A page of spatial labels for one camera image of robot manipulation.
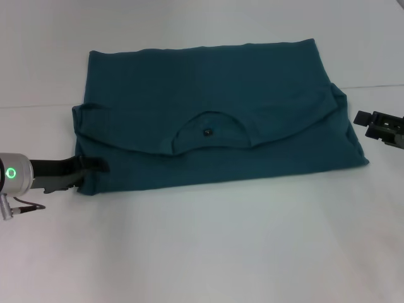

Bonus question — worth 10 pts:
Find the left gripper cable with plug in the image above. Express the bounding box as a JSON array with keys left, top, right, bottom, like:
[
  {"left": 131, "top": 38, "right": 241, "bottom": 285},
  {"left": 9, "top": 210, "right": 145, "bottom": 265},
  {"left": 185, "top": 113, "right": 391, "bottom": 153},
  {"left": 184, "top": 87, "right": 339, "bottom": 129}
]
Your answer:
[{"left": 0, "top": 192, "right": 47, "bottom": 222}]

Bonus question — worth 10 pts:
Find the teal blue printed T-shirt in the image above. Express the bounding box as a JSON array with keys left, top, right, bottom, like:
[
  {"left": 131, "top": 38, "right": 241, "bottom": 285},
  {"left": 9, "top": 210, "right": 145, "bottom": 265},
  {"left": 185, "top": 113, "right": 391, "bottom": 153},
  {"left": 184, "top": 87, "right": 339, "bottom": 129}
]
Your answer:
[{"left": 71, "top": 38, "right": 370, "bottom": 196}]

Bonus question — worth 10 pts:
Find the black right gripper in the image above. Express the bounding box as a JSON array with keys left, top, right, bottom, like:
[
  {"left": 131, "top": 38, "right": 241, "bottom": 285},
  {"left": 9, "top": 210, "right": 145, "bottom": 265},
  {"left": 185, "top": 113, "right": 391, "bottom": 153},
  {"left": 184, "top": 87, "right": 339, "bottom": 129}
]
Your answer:
[{"left": 353, "top": 110, "right": 404, "bottom": 146}]

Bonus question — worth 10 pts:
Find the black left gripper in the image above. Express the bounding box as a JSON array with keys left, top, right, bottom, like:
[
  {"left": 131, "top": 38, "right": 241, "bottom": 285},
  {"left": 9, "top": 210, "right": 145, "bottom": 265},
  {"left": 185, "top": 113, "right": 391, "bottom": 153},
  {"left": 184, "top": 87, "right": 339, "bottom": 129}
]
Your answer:
[{"left": 28, "top": 156, "right": 110, "bottom": 194}]

